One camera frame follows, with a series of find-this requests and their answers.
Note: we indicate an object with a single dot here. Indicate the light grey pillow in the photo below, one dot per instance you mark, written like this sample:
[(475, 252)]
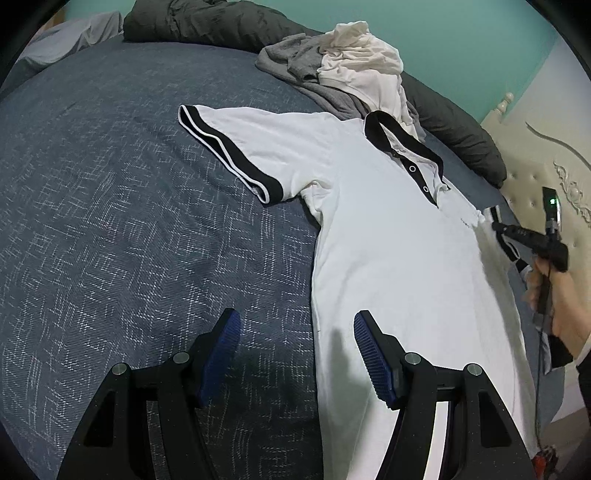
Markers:
[(69, 39)]

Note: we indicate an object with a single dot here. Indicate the blue patterned bed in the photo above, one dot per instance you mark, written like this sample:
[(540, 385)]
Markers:
[(115, 230)]

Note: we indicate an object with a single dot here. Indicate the crumpled white garment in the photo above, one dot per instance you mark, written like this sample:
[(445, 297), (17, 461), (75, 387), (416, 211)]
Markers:
[(360, 64)]

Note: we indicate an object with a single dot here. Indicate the crumpled grey garment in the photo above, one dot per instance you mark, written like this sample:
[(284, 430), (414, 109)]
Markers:
[(291, 60)]

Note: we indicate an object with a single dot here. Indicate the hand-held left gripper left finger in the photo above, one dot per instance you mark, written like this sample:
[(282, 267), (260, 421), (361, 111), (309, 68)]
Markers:
[(221, 355)]

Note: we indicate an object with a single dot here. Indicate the cream tufted headboard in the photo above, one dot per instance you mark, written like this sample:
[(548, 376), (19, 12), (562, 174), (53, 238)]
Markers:
[(545, 161)]

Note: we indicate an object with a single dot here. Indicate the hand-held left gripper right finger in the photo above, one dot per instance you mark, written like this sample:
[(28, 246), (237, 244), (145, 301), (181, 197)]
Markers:
[(371, 360)]

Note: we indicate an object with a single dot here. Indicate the person's right hand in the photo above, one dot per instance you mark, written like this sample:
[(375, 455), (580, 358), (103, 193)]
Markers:
[(572, 309)]

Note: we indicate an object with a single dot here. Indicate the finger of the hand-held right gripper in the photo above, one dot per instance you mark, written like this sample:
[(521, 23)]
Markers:
[(508, 232)]

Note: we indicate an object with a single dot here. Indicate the person's right forearm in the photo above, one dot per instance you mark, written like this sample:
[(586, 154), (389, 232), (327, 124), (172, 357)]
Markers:
[(585, 378)]

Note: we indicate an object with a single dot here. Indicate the folded black and white shirt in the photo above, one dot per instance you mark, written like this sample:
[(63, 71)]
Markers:
[(561, 353)]

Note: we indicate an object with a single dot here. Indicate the red object on floor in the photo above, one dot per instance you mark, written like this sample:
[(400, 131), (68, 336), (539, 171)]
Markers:
[(545, 461)]

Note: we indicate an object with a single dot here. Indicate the white polo shirt black collar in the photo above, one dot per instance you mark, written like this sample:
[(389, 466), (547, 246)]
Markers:
[(392, 254)]

